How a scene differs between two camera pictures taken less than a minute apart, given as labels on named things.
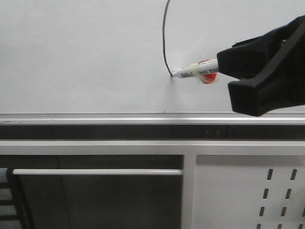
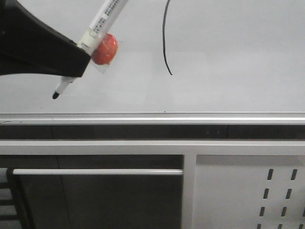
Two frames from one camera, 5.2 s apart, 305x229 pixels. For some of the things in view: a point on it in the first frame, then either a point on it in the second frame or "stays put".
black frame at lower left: [13, 183] stays put
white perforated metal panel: [249, 192] stays put
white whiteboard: [117, 56] stays put
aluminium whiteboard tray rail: [149, 119] stays put
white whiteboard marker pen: [204, 67] -> [100, 27]
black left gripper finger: [244, 58] -> [27, 46]
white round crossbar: [96, 172] stays put
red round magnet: [208, 78] -> [106, 50]
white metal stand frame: [189, 149] stays put
